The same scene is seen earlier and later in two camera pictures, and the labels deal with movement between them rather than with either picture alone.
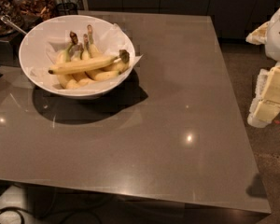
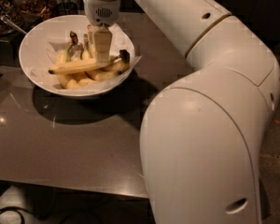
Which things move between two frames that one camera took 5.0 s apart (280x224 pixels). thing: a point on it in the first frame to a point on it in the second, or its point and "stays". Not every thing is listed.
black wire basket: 67,8 stays
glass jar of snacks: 3,3 stays
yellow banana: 82,64 stays
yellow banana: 119,66 to 123,59
